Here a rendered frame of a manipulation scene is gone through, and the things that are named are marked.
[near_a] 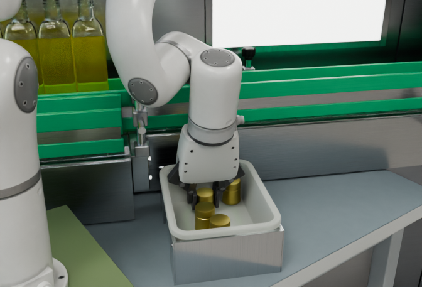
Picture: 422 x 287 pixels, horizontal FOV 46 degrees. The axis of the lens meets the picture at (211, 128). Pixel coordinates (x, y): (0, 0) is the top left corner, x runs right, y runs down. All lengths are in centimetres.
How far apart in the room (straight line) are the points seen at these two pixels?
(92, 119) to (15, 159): 32
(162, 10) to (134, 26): 41
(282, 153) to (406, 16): 48
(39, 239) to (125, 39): 27
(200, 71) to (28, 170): 27
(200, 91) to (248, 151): 32
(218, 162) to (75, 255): 26
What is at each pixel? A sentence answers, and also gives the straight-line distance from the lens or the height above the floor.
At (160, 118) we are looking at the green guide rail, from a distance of 96.
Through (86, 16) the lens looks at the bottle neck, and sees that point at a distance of 93.
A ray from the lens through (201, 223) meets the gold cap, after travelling 84.
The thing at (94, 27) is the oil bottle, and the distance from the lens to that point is 92.
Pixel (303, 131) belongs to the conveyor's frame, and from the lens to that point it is 102.
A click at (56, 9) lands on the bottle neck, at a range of 93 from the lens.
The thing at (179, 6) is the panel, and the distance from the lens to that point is 107.
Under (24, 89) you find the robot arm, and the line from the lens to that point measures 52.
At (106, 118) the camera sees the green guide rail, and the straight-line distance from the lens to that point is 85.
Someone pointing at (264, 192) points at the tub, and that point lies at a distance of 83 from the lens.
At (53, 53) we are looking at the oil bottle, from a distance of 93.
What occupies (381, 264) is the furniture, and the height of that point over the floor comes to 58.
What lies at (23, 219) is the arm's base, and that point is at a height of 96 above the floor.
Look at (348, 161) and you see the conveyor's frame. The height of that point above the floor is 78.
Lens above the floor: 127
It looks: 24 degrees down
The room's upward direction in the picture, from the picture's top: straight up
